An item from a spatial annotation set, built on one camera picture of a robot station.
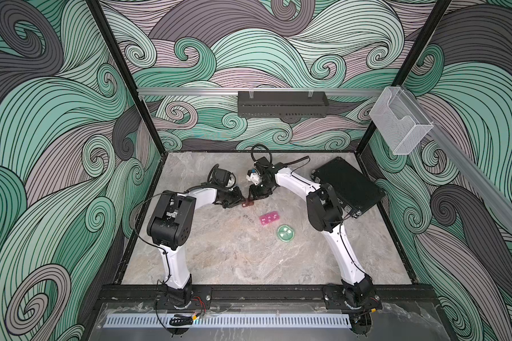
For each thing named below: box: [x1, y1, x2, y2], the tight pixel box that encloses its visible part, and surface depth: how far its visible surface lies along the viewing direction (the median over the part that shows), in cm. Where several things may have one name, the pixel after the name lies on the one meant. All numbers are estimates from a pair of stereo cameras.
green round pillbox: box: [277, 224, 295, 243], surface depth 90 cm
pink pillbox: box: [259, 210, 281, 226], surface depth 94 cm
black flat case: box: [310, 156, 386, 219], surface depth 106 cm
